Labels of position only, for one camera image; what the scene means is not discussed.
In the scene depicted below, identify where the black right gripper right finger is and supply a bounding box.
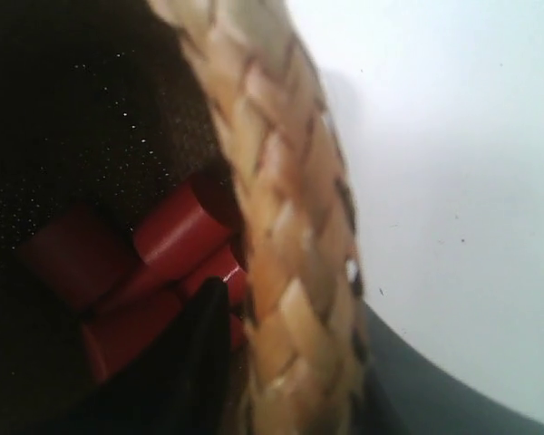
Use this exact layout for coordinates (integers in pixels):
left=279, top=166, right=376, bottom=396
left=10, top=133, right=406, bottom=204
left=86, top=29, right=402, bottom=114
left=360, top=305, right=544, bottom=434

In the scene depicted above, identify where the brown woven wicker basket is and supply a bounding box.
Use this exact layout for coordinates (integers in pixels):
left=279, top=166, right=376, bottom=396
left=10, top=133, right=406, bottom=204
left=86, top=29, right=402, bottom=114
left=0, top=1, right=371, bottom=434

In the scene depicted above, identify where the red cylinder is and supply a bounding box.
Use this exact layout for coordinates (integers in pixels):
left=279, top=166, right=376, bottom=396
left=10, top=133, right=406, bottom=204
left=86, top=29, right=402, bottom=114
left=81, top=291, right=182, bottom=383
left=133, top=182, right=235, bottom=276
left=92, top=264, right=177, bottom=314
left=178, top=242, right=247, bottom=311
left=15, top=203, right=140, bottom=312

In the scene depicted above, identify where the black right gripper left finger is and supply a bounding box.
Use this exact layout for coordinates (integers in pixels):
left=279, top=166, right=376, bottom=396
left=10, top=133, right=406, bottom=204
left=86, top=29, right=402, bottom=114
left=72, top=277, right=231, bottom=434

